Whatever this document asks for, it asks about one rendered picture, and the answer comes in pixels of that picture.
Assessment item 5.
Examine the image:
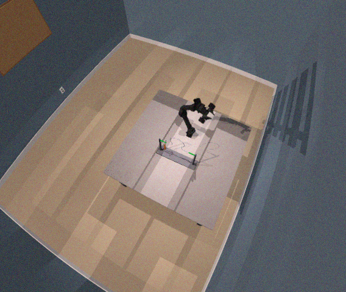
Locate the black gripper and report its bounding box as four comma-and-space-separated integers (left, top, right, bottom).
199, 103, 216, 123

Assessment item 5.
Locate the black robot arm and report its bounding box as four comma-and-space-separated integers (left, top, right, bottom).
178, 98, 206, 138

